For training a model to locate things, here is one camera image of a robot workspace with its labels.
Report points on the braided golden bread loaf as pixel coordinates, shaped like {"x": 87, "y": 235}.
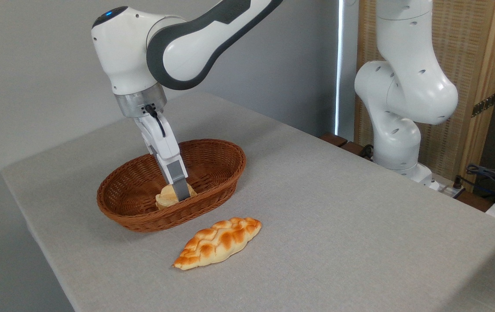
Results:
{"x": 217, "y": 242}

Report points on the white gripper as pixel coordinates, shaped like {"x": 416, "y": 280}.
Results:
{"x": 165, "y": 145}

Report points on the small pale bread roll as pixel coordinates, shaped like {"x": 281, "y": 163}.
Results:
{"x": 167, "y": 197}

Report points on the bamboo folding screen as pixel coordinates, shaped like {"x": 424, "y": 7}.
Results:
{"x": 475, "y": 52}

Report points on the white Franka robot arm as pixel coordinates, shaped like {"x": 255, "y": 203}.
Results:
{"x": 405, "y": 86}

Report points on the dark metal screen hinge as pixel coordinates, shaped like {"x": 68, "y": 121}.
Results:
{"x": 484, "y": 105}

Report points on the brown oval wicker basket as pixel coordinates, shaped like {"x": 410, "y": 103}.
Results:
{"x": 213, "y": 173}

